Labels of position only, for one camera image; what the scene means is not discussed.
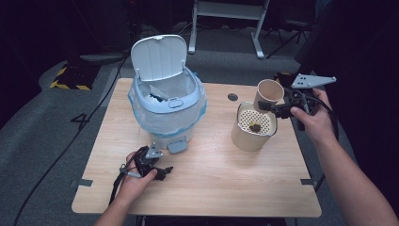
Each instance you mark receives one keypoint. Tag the grey flat stand base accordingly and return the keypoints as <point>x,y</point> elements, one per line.
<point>103,58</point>

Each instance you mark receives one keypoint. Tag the brown paper cup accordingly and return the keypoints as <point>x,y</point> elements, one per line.
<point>269,91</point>

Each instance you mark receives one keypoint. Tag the grey tape strip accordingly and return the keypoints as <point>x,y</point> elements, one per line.
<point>308,182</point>
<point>82,182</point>

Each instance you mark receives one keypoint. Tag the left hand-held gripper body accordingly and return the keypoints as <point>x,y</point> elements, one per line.
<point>146,164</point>

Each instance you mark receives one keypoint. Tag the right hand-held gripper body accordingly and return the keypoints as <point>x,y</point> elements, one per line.
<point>307,81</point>

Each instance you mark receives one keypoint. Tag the yellow and dark tea bag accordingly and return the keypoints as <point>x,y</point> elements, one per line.
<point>255,127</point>

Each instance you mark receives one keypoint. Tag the black tripod stand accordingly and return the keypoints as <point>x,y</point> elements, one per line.
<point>293,28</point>

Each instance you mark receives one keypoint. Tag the white and blue pedal bin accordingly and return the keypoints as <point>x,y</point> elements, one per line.
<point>156,56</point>

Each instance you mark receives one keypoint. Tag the white metal desk frame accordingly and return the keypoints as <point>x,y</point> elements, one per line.
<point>229,9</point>

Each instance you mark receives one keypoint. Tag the clear plastic bin liner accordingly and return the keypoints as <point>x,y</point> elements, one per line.
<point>169,121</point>

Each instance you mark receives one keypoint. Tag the beige container with strainer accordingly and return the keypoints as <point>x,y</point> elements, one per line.
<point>247,141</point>

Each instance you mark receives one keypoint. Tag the person's right hand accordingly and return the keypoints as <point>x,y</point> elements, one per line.
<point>318,125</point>

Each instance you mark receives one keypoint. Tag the person's left hand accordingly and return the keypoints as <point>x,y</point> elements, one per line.
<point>135,188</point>

